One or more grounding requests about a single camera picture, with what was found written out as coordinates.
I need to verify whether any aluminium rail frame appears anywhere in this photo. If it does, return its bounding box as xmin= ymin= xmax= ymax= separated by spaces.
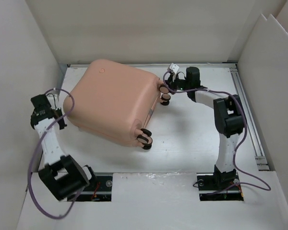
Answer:
xmin=230 ymin=63 xmax=270 ymax=171

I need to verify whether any purple cable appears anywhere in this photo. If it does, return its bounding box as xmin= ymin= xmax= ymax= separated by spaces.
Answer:
xmin=27 ymin=88 xmax=84 ymax=220
xmin=162 ymin=69 xmax=272 ymax=196

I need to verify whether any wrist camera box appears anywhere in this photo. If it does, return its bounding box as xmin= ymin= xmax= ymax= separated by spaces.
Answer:
xmin=168 ymin=63 xmax=180 ymax=74
xmin=47 ymin=93 xmax=60 ymax=110

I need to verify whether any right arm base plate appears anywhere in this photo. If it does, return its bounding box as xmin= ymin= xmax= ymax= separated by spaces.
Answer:
xmin=193 ymin=173 xmax=244 ymax=201

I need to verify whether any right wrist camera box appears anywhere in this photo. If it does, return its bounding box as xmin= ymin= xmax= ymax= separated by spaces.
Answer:
xmin=168 ymin=63 xmax=180 ymax=74

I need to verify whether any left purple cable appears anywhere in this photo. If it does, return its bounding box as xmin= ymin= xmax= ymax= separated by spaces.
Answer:
xmin=27 ymin=88 xmax=84 ymax=220

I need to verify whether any pink suitcase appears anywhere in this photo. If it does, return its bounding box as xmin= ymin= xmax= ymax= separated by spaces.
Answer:
xmin=63 ymin=59 xmax=171 ymax=150

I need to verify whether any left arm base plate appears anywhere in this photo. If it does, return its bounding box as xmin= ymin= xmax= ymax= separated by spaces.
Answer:
xmin=75 ymin=173 xmax=113 ymax=202

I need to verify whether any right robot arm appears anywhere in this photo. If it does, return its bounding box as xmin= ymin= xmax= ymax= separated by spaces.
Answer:
xmin=163 ymin=63 xmax=246 ymax=190

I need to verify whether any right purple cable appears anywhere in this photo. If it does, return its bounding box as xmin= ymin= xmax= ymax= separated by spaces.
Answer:
xmin=162 ymin=69 xmax=272 ymax=196

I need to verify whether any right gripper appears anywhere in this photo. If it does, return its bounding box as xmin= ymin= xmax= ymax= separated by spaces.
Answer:
xmin=160 ymin=73 xmax=190 ymax=95

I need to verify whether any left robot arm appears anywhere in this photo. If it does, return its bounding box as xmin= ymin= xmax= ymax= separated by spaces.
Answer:
xmin=30 ymin=94 xmax=98 ymax=201

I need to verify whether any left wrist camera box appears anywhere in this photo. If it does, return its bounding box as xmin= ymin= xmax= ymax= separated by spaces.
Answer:
xmin=47 ymin=93 xmax=60 ymax=110

